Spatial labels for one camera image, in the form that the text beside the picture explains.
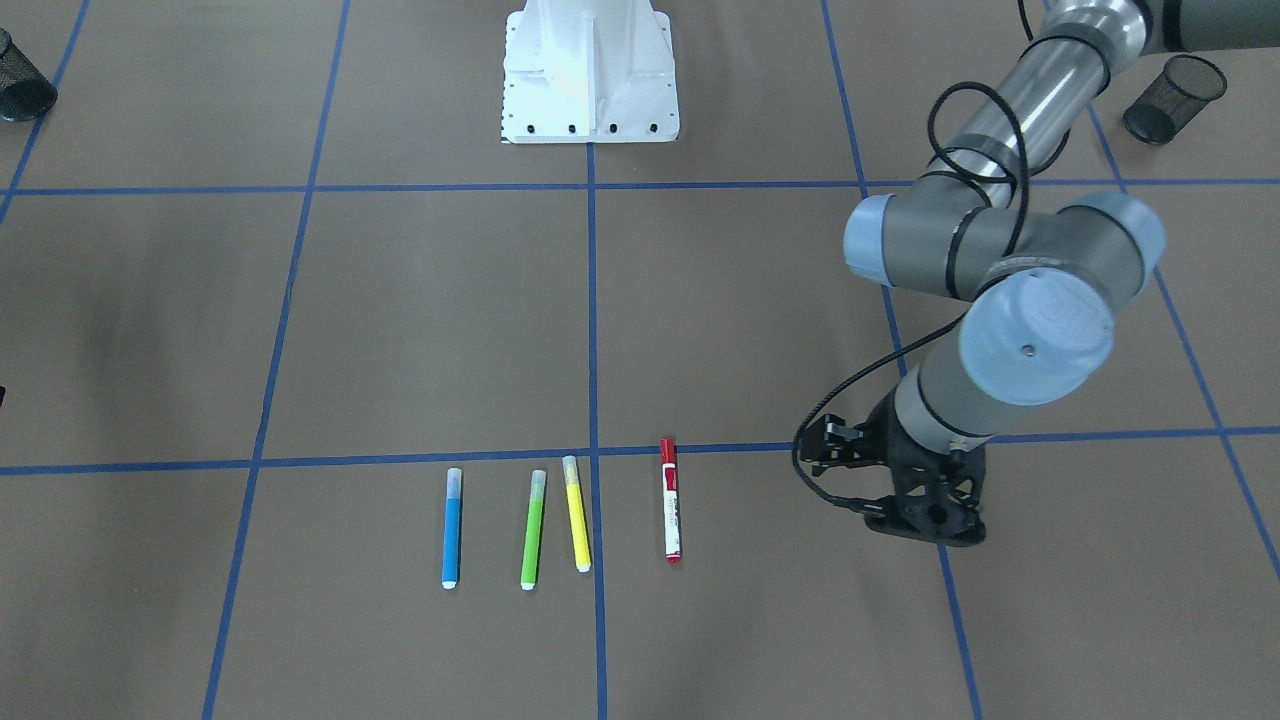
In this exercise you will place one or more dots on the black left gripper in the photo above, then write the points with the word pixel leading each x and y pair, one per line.
pixel 886 436

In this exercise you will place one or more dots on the red white whiteboard marker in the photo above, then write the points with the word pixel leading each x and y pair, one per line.
pixel 671 518

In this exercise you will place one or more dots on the blue highlighter pen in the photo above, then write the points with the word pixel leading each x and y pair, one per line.
pixel 452 529

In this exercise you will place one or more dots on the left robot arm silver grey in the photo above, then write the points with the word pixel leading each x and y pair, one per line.
pixel 1043 290

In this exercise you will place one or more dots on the yellow highlighter pen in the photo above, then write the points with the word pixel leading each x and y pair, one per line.
pixel 582 556

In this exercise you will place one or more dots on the green highlighter pen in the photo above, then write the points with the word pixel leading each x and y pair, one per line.
pixel 530 560

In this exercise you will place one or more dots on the black mesh cup far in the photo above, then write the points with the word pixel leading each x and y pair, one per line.
pixel 1186 85

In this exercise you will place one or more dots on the black mesh cup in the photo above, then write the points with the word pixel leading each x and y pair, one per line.
pixel 26 93
pixel 1186 85

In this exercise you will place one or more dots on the black mesh cup near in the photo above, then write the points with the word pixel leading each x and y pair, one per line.
pixel 26 93

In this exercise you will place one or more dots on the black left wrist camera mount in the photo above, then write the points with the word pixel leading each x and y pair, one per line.
pixel 936 497

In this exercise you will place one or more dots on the white pedestal column base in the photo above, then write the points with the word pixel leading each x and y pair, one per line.
pixel 589 72

